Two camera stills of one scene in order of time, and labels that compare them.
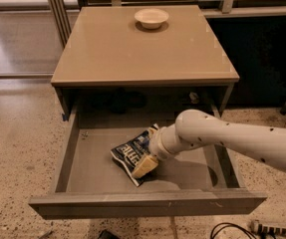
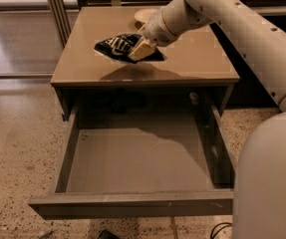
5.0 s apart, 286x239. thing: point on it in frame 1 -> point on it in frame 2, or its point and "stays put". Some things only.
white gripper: x=156 y=147 -> x=156 y=31
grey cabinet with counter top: x=112 y=66 stays put
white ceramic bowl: x=151 y=18 stays put
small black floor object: x=106 y=234 stays put
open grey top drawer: x=94 y=183 stays put
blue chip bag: x=128 y=155 -> x=120 y=46
